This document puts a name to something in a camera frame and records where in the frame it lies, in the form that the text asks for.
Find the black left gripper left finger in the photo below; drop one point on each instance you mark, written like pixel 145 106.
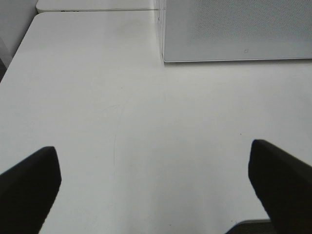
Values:
pixel 28 191

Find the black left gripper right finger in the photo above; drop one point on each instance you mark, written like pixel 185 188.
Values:
pixel 283 184

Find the white microwave door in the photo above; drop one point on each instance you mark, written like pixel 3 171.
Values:
pixel 217 30

